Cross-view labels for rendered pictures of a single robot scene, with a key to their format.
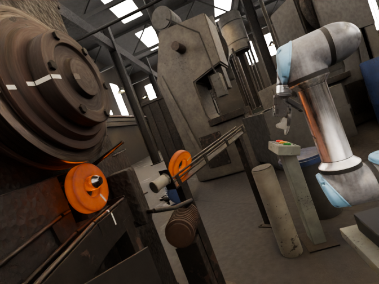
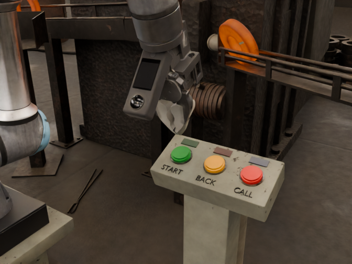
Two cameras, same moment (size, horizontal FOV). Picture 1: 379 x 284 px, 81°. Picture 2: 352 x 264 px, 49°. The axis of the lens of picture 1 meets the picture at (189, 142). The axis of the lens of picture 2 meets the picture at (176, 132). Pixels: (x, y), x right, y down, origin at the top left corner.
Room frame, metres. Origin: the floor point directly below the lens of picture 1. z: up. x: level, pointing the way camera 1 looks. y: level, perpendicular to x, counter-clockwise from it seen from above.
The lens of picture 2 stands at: (1.42, -1.12, 0.99)
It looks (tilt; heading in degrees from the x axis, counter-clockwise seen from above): 26 degrees down; 112
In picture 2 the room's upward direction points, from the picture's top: straight up
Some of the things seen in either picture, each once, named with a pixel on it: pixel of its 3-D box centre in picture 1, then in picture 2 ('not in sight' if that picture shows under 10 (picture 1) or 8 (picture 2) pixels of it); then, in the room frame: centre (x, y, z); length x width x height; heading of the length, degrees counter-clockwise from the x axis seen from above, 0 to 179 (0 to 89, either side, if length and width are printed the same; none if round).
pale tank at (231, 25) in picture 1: (247, 70); not in sight; (9.04, -3.19, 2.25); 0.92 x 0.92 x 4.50
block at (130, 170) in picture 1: (129, 198); (196, 31); (0.93, 0.32, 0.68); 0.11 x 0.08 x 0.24; 81
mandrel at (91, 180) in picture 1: (77, 188); not in sight; (0.70, 0.38, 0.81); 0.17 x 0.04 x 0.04; 81
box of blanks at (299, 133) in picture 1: (292, 129); not in sight; (2.91, -1.32, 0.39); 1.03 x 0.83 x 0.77; 96
